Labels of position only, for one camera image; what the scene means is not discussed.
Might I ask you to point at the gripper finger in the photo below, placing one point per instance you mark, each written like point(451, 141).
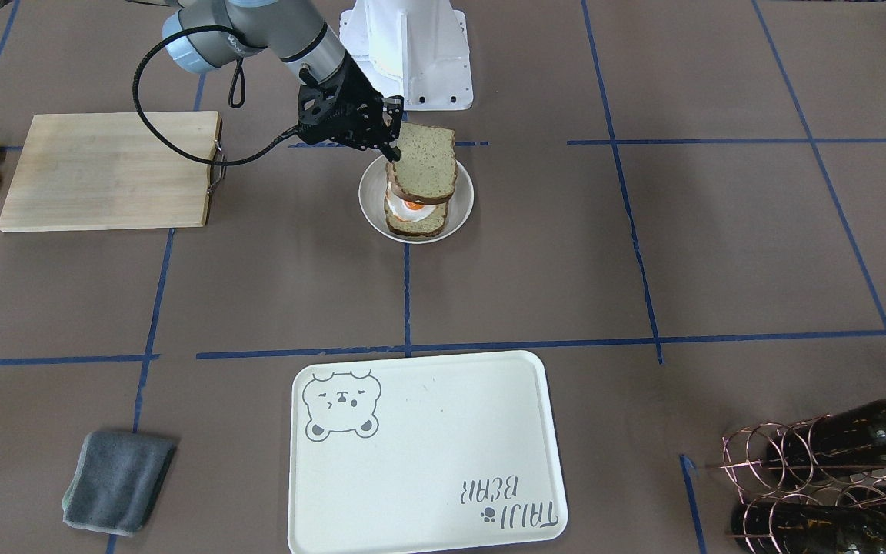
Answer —
point(391, 151)

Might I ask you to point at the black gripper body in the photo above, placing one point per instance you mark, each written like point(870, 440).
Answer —
point(361, 94)

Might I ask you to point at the bread slice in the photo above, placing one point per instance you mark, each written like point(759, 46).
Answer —
point(431, 221)
point(427, 171)

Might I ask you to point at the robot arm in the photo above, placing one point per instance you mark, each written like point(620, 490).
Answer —
point(202, 36)

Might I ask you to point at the cream bear serving tray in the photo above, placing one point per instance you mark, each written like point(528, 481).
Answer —
point(424, 454)

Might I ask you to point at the white round plate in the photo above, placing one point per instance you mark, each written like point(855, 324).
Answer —
point(371, 191)

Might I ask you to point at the fried egg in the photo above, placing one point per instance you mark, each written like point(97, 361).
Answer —
point(405, 211)

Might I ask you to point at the bread slice under egg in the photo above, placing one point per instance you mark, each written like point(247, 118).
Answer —
point(431, 221)

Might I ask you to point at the wooden cutting board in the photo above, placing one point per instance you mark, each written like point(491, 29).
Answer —
point(112, 171)

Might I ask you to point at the grey folded cloth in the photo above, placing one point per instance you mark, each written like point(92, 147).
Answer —
point(117, 480)

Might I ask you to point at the front dark wine bottle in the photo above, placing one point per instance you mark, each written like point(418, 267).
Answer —
point(767, 526)

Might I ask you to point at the dark wine bottle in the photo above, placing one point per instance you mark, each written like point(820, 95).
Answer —
point(832, 447)
point(767, 526)

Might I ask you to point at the middle dark wine bottle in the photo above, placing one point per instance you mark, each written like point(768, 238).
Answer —
point(832, 447)

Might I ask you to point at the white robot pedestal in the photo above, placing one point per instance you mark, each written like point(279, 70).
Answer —
point(417, 50)

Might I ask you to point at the copper wire bottle rack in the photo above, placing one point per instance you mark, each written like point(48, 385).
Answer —
point(742, 462)

